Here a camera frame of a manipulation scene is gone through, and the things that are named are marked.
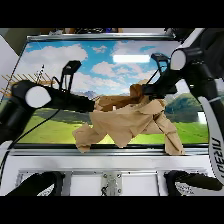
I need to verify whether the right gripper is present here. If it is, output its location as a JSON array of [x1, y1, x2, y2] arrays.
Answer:
[[141, 83, 178, 99]]

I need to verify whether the tan long-sleeved shirt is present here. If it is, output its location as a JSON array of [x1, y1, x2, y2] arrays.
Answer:
[[72, 79, 186, 156]]

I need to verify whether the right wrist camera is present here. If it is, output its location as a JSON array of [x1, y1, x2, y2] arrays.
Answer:
[[150, 52, 172, 75]]

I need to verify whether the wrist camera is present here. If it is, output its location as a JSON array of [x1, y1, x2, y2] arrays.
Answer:
[[150, 52, 172, 75], [59, 60, 83, 92]]

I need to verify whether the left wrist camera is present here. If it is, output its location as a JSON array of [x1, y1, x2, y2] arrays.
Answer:
[[59, 60, 83, 92]]

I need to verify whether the black cable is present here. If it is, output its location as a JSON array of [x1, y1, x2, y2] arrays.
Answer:
[[0, 108, 62, 174]]

